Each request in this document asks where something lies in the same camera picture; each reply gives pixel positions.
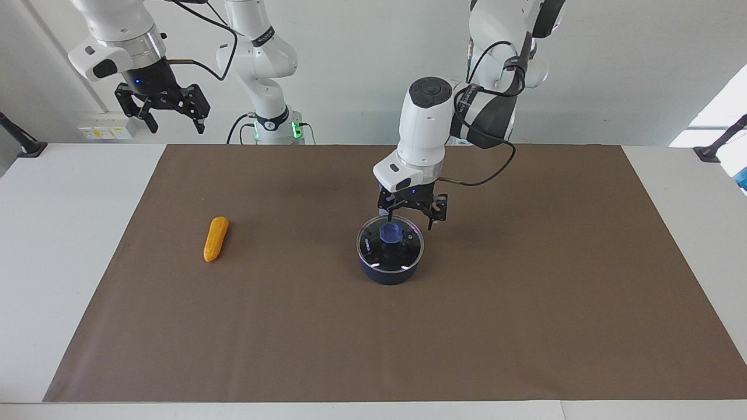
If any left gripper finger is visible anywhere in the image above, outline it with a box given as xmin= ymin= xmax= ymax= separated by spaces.
xmin=376 ymin=197 xmax=404 ymax=223
xmin=420 ymin=194 xmax=449 ymax=230

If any black clamp stand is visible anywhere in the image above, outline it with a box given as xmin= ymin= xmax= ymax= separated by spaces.
xmin=693 ymin=114 xmax=747 ymax=163
xmin=0 ymin=111 xmax=48 ymax=159

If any dark blue pot purple handle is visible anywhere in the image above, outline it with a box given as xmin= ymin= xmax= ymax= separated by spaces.
xmin=356 ymin=215 xmax=425 ymax=286

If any grey wall conduit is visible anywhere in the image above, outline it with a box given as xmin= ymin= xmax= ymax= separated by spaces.
xmin=23 ymin=0 xmax=109 ymax=114

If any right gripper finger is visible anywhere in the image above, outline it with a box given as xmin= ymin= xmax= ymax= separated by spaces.
xmin=177 ymin=85 xmax=212 ymax=135
xmin=115 ymin=83 xmax=159 ymax=134

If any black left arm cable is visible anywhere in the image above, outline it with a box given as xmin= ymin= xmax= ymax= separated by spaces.
xmin=438 ymin=32 xmax=535 ymax=187

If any white wall socket box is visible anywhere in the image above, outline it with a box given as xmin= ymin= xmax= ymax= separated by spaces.
xmin=78 ymin=112 xmax=138 ymax=141

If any black right base cable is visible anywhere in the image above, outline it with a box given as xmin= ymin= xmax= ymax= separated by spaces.
xmin=226 ymin=114 xmax=259 ymax=145

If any glass lid blue knob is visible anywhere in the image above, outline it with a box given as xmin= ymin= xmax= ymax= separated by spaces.
xmin=356 ymin=215 xmax=424 ymax=274

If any brown table mat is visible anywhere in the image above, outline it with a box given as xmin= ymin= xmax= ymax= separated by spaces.
xmin=43 ymin=144 xmax=747 ymax=403

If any yellow corn cob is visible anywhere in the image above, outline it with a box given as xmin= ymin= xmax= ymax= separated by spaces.
xmin=203 ymin=216 xmax=229 ymax=263

